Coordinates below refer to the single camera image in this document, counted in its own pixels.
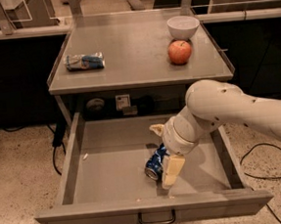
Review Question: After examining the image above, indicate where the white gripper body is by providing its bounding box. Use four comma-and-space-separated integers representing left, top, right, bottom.
163, 115, 199, 156

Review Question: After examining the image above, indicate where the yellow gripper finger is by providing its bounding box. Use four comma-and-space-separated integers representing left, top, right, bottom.
149, 124, 164, 137
162, 155, 185, 189

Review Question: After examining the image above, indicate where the blue pepsi can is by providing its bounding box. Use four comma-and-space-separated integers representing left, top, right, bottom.
145, 144, 167, 181

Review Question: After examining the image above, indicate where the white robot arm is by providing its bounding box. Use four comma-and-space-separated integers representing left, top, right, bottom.
150, 79, 281, 189

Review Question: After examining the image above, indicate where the grey open drawer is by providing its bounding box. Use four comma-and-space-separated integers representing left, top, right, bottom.
35, 113, 272, 224

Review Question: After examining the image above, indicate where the grey counter cabinet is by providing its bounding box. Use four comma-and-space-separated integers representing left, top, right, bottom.
47, 9, 234, 124

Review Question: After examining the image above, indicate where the round grey knob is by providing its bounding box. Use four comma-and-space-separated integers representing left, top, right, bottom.
86, 98, 105, 112

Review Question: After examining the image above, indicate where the red apple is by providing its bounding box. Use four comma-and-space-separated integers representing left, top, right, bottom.
167, 40, 192, 65

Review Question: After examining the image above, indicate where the blue and white snack bag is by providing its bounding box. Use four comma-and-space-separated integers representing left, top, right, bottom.
64, 52, 105, 71

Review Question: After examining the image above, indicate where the white bowl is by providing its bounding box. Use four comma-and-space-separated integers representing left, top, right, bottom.
167, 16, 200, 40

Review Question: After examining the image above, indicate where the white wall socket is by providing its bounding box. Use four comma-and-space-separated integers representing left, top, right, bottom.
116, 95, 131, 111

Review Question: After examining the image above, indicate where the metal drawer handle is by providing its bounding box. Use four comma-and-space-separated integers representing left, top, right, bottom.
138, 209, 176, 224

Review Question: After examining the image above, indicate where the black floor cable right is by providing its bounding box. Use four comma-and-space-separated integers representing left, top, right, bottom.
238, 141, 281, 224

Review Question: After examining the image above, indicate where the black cable left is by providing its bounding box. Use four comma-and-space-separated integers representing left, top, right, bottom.
0, 119, 70, 181

